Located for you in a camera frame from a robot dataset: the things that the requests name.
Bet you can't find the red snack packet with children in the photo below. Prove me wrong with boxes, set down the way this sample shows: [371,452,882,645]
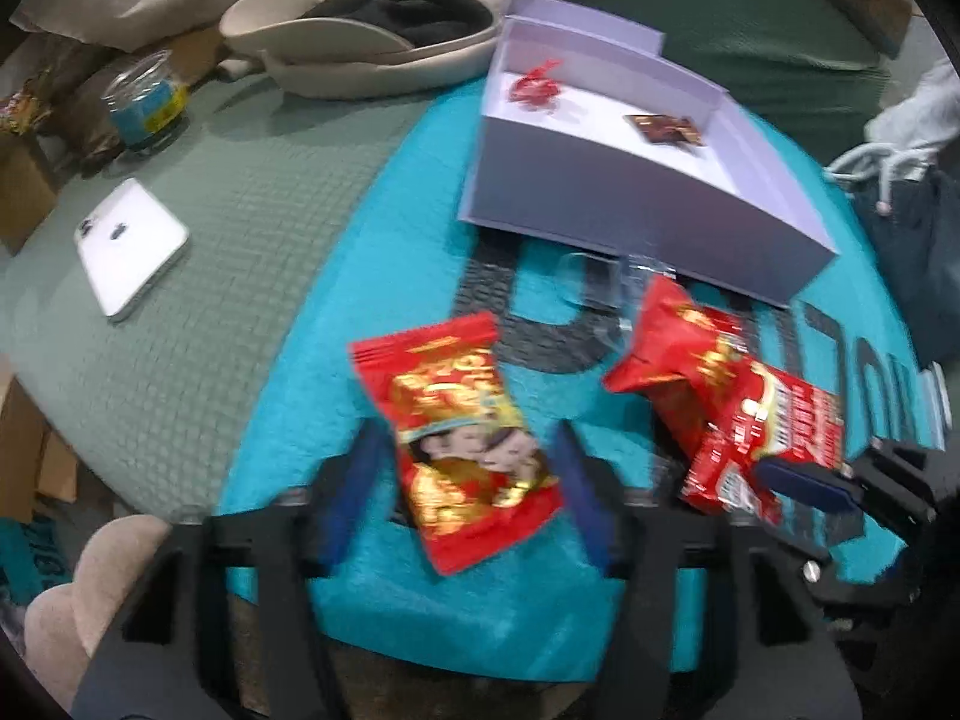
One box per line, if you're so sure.
[350,312,563,575]

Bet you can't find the long red spicy strip packet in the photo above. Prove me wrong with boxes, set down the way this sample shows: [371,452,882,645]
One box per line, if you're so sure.
[602,275,844,525]

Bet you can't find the clear plastic hair clip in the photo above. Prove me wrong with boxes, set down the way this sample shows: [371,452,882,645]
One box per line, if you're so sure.
[556,252,677,353]

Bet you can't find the dark blue jeans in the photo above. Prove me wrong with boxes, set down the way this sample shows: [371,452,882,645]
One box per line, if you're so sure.
[853,167,958,367]

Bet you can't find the white smartphone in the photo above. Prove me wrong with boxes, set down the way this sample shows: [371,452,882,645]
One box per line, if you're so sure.
[73,179,190,322]

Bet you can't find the beige plush slipper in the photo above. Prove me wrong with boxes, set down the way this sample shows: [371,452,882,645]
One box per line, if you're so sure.
[25,515,171,710]

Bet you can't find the white open gift box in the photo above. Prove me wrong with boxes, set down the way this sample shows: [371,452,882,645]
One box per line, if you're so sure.
[459,0,838,305]

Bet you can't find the dark brown sauce sachet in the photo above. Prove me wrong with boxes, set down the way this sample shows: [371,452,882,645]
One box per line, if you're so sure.
[625,114,704,146]

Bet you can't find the beige bucket hat black lining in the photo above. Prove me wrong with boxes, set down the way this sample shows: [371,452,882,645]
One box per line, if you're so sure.
[220,0,501,101]

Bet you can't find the glass jar blue label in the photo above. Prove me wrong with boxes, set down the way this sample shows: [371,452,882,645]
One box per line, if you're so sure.
[101,49,189,151]

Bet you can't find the grey hoodie with drawstrings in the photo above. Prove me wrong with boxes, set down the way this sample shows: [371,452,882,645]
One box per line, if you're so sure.
[823,59,958,216]

